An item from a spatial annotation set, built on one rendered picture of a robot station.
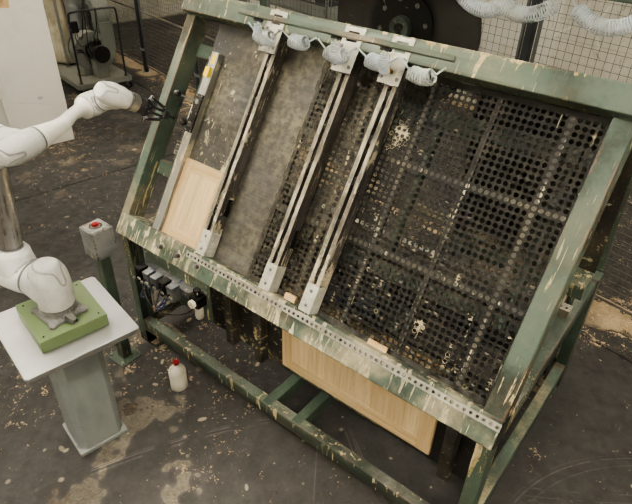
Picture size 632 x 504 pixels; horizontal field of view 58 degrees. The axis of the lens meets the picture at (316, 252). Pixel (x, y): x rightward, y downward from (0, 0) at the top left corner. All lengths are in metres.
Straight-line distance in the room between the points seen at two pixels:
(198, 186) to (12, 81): 3.63
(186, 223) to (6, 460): 1.48
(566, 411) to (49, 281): 2.75
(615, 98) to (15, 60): 5.30
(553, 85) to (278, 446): 2.13
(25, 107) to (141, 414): 3.87
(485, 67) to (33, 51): 4.83
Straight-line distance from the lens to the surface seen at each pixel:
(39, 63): 6.34
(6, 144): 2.37
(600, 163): 2.14
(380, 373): 2.31
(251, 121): 2.73
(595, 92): 2.15
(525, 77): 2.21
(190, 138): 3.01
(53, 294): 2.63
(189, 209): 2.96
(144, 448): 3.21
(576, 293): 2.73
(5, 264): 2.72
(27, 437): 3.45
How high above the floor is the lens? 2.51
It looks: 35 degrees down
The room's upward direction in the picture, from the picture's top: 2 degrees clockwise
